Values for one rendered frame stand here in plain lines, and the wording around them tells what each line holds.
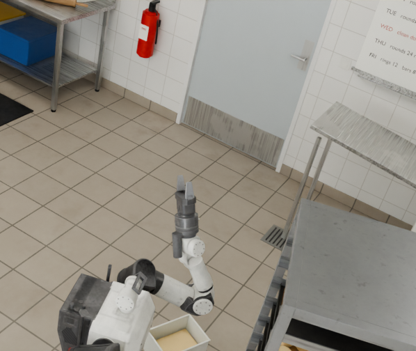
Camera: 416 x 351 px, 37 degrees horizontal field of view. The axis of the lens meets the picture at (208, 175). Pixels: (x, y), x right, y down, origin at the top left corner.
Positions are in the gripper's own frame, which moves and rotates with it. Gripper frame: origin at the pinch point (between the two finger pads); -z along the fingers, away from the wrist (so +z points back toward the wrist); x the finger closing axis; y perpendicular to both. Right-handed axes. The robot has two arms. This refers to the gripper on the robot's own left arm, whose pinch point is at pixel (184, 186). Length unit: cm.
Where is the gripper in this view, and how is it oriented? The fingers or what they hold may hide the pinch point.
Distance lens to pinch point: 230.4
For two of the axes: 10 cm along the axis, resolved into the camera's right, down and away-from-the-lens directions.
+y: -9.4, 1.2, -3.1
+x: 3.3, 2.3, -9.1
